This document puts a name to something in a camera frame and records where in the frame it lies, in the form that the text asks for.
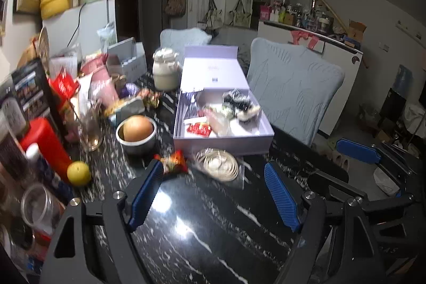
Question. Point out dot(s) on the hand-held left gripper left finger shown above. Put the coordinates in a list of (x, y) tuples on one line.
[(143, 197)]

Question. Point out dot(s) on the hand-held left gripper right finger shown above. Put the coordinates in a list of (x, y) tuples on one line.
[(283, 197)]

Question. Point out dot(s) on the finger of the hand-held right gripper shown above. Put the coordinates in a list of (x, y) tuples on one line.
[(357, 151), (332, 182)]

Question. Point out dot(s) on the red orange snack packet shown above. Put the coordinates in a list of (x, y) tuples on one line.
[(173, 162)]

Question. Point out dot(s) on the clear bag with white coil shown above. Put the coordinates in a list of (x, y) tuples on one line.
[(218, 166)]

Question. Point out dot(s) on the clear plastic bag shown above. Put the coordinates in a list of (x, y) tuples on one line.
[(218, 121)]

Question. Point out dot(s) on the lavender gift box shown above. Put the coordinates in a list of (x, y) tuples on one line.
[(213, 71)]

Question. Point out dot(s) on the pair of slippers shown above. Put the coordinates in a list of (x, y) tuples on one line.
[(339, 156)]

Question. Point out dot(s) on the metal bowl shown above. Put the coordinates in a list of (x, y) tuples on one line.
[(138, 146)]

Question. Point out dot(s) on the yellow lemon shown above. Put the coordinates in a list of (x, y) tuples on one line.
[(79, 174)]

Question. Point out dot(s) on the round brown fruit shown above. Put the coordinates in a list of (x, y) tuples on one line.
[(138, 127)]

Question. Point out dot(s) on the blue water jug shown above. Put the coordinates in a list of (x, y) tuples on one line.
[(402, 82)]

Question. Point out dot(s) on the white cabinet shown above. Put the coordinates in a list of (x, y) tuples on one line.
[(342, 67)]

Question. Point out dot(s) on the glass cup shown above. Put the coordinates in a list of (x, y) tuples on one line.
[(90, 131)]

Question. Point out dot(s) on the large light blue covered chair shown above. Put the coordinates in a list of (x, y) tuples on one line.
[(293, 87)]

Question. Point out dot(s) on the pile of wrapped candies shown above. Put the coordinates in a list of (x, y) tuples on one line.
[(146, 96)]

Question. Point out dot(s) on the clear plastic jar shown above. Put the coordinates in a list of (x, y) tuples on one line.
[(40, 207)]

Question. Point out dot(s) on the red plastic bottle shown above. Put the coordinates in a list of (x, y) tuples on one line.
[(43, 141)]

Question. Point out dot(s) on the pink cup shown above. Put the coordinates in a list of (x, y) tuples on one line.
[(103, 87)]

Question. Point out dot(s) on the open cardboard box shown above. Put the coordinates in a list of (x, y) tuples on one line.
[(356, 32)]

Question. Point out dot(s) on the white capped bottle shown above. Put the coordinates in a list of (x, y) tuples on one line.
[(33, 152)]

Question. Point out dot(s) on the pink cloth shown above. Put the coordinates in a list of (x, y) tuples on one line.
[(306, 39)]

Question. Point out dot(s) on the white ceramic jar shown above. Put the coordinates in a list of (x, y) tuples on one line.
[(165, 72)]

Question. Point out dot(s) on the red foil pouch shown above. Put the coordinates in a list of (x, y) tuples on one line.
[(65, 86)]

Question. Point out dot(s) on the grey box with small bottles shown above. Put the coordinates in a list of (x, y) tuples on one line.
[(131, 61)]

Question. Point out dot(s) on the row of bottles and jars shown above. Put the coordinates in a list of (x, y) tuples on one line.
[(306, 16)]

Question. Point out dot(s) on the dark printed carton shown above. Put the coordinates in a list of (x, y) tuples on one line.
[(33, 94)]

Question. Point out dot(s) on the white ribbed cup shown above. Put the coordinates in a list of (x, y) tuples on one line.
[(65, 66)]

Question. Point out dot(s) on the small light blue covered chair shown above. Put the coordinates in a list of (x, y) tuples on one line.
[(183, 37)]

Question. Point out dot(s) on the green white pouch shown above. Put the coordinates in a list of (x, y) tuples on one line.
[(107, 36)]

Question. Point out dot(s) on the pink paper box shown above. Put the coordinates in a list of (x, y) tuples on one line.
[(265, 14)]

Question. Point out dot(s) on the white tote bag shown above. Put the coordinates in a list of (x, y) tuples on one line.
[(240, 17), (214, 16)]

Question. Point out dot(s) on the woven basket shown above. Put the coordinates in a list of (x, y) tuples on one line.
[(43, 47)]

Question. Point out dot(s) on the white fridge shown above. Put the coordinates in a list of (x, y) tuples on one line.
[(93, 17)]

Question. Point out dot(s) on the wall hook rail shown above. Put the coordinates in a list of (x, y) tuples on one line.
[(407, 30)]

